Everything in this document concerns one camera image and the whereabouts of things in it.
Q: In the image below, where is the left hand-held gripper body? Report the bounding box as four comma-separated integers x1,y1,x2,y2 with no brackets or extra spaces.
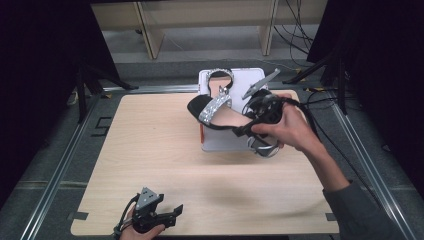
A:
132,186,165,234

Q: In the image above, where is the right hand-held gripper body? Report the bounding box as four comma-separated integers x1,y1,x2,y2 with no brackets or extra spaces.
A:
241,67,285,127

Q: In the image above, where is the black sandal with pink insole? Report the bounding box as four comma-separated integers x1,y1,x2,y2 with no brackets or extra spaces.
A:
186,94,282,159

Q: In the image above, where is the black sandal with silver heel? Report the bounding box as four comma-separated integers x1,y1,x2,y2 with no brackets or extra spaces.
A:
204,68,235,101

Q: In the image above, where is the person's left hand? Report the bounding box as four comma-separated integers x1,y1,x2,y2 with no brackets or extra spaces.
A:
118,204,166,240

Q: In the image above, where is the person's right hand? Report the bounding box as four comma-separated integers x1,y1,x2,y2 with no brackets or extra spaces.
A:
250,93,322,155

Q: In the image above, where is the black tripod stand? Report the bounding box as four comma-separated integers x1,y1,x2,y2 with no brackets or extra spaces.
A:
282,49,350,116
75,64,140,124

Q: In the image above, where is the black curtain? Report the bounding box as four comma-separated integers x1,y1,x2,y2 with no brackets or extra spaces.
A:
0,0,122,208
306,0,424,192

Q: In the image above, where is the beige wooden desk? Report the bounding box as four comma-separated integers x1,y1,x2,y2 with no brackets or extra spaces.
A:
90,0,329,61

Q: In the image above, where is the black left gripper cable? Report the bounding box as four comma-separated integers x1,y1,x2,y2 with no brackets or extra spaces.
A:
112,194,140,240

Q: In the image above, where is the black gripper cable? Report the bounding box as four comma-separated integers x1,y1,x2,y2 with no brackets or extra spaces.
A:
112,194,140,240
283,89,388,209

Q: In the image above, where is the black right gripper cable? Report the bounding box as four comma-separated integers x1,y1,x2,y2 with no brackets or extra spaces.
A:
283,89,388,209

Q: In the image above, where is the black floor cables bundle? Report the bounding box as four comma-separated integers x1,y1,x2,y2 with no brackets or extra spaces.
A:
273,0,316,68

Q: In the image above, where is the metal floor rail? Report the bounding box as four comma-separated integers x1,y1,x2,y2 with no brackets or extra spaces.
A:
327,95,419,240
19,94,103,240
101,81,334,95

